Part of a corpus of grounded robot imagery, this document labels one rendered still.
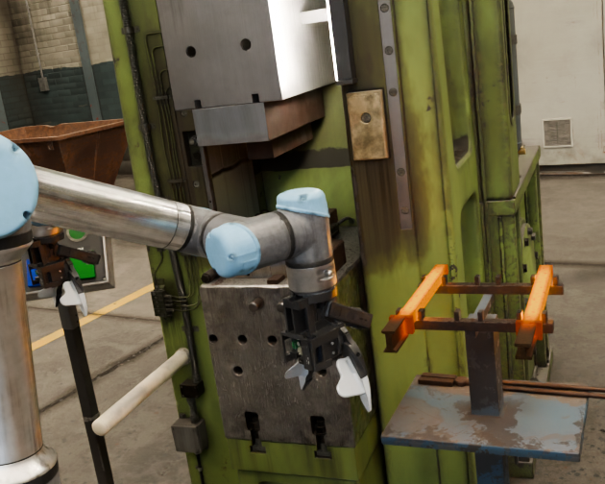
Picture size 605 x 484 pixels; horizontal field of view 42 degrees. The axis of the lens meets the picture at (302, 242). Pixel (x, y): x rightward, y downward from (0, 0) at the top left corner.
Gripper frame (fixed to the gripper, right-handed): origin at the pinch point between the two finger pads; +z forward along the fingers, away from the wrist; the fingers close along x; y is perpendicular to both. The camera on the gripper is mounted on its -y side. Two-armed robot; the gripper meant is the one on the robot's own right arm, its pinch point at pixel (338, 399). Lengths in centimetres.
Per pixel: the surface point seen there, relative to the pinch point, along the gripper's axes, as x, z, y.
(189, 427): -104, 53, -35
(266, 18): -58, -62, -47
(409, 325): -8.3, -0.7, -29.4
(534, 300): 7.3, -1.6, -49.3
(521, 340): 15.8, -2.0, -30.3
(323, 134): -84, -27, -88
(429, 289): -15.5, -1.6, -45.7
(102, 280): -96, -3, -12
